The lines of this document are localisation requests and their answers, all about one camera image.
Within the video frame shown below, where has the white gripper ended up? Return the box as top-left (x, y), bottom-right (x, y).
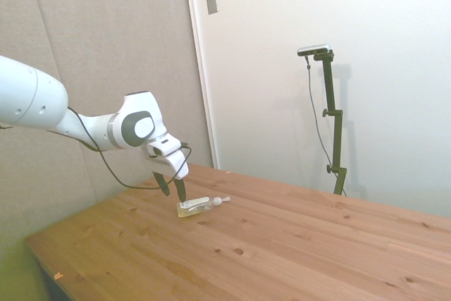
top-left (142, 149), bottom-right (190, 202)

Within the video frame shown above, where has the clear sanitizer pump bottle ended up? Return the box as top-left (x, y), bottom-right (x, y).
top-left (176, 195), bottom-right (232, 219)

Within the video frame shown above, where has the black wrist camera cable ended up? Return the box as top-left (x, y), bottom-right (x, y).
top-left (66, 106), bottom-right (193, 191)

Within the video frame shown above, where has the white door frame trim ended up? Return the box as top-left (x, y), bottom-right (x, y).
top-left (182, 0), bottom-right (221, 171)

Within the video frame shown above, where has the black jointed camera stand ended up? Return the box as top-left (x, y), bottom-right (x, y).
top-left (312, 51), bottom-right (349, 197)

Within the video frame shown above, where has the grey exterior camera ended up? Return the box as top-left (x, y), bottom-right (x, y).
top-left (296, 43), bottom-right (333, 58)

